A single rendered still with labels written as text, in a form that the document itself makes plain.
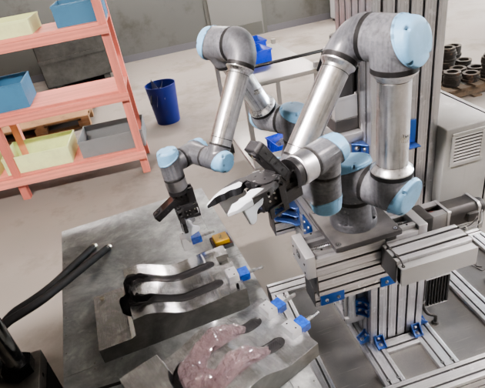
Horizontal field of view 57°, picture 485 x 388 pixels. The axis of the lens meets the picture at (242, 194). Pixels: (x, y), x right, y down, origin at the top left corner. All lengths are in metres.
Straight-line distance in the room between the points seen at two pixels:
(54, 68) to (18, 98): 3.47
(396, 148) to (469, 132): 0.51
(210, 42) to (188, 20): 7.23
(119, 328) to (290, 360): 0.57
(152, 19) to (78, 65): 1.76
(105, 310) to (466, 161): 1.35
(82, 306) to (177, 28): 7.41
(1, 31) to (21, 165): 1.16
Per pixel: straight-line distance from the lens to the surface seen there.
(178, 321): 1.51
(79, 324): 1.74
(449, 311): 2.39
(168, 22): 8.77
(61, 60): 7.73
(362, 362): 2.15
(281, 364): 1.33
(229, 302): 1.52
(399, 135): 1.21
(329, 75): 1.17
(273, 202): 0.92
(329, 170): 1.02
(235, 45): 1.51
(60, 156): 4.42
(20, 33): 4.14
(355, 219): 1.42
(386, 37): 1.11
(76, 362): 1.62
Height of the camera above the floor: 1.92
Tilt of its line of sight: 31 degrees down
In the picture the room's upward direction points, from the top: 10 degrees counter-clockwise
